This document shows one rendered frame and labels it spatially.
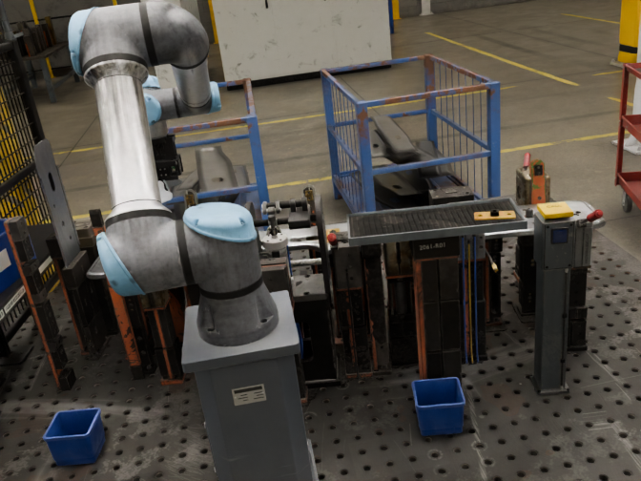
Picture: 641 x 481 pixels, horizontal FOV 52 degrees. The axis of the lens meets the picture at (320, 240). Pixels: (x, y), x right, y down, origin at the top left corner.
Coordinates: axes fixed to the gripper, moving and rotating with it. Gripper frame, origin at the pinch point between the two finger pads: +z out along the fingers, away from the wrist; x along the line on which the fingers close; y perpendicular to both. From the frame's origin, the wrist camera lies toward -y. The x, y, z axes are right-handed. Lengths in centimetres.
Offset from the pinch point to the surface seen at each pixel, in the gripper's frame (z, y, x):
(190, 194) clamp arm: 0.8, 5.8, 11.4
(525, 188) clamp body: 7, 102, 8
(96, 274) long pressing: 11.6, -16.0, -15.3
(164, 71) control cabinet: 73, -184, 752
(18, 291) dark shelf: 9.8, -32.3, -25.4
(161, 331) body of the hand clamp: 25.4, 0.6, -23.9
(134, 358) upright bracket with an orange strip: 34.7, -9.2, -21.0
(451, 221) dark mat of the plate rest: -6, 73, -41
